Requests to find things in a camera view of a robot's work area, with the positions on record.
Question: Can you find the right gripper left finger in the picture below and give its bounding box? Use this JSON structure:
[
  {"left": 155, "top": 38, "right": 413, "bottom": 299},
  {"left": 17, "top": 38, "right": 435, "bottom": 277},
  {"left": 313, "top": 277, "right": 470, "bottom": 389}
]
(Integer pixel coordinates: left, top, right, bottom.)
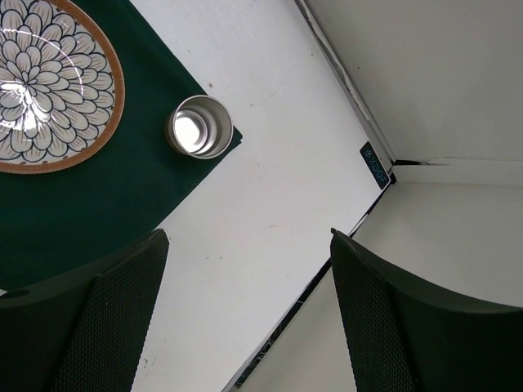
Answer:
[{"left": 1, "top": 229, "right": 169, "bottom": 391}]

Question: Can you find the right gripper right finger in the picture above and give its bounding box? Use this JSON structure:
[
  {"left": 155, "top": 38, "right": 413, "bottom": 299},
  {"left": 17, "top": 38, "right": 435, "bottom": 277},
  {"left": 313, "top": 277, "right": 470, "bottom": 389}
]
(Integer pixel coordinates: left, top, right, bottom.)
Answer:
[{"left": 330, "top": 230, "right": 522, "bottom": 391}]

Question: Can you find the dark green cloth napkin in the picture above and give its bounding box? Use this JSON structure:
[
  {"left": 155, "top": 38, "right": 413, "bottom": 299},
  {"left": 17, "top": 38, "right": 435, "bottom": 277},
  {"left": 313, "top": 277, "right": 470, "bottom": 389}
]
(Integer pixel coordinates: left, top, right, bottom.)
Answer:
[{"left": 1, "top": 1, "right": 219, "bottom": 291}]

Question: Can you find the metal cup with cork base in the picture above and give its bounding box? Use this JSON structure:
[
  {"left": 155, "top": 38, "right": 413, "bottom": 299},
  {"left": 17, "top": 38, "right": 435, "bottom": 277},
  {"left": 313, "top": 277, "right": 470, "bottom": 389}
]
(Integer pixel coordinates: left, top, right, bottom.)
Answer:
[{"left": 164, "top": 95, "right": 234, "bottom": 160}]

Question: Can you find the floral patterned ceramic plate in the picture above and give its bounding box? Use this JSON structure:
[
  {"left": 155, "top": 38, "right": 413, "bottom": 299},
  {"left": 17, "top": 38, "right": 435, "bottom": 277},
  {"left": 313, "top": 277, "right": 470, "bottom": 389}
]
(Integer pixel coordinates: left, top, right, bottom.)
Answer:
[{"left": 1, "top": 1, "right": 125, "bottom": 175}]

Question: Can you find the dark label sticker right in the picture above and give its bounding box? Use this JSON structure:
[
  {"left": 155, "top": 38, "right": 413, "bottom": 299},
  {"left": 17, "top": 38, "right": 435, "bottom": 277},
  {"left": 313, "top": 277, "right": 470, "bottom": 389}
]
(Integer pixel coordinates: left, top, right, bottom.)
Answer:
[{"left": 360, "top": 141, "right": 390, "bottom": 190}]

